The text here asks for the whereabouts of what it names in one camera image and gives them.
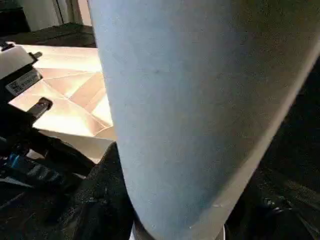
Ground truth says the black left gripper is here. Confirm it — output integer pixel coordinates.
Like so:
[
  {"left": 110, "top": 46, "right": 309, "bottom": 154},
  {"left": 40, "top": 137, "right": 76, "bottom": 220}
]
[{"left": 0, "top": 97, "right": 88, "bottom": 193}]

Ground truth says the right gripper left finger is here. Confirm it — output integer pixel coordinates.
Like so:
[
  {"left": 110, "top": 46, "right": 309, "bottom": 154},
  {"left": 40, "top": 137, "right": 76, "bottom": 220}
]
[{"left": 62, "top": 142, "right": 136, "bottom": 240}]

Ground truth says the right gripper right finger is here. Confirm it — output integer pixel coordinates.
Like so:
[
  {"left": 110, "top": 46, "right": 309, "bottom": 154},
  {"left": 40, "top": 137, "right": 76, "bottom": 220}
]
[{"left": 227, "top": 165, "right": 320, "bottom": 240}]

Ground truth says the white plastic table top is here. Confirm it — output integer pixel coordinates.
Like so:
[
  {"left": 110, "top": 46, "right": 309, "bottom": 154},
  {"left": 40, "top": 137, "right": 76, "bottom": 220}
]
[{"left": 7, "top": 44, "right": 119, "bottom": 165}]

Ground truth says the white plastic table leg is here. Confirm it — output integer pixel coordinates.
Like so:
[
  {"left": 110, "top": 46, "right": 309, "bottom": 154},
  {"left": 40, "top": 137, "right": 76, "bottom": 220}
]
[{"left": 87, "top": 0, "right": 320, "bottom": 240}]

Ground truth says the black work mat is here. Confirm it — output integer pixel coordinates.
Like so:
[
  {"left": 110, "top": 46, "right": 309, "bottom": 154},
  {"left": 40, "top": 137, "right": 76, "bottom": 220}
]
[{"left": 0, "top": 22, "right": 320, "bottom": 240}]

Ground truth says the white cabinet with glass doors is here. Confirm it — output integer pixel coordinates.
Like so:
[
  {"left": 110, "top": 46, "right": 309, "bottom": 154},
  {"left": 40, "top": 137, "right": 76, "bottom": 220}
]
[{"left": 20, "top": 0, "right": 94, "bottom": 32}]

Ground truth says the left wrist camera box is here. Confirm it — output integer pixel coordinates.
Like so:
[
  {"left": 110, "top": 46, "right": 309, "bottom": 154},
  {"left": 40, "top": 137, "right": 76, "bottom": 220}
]
[{"left": 0, "top": 44, "right": 45, "bottom": 98}]

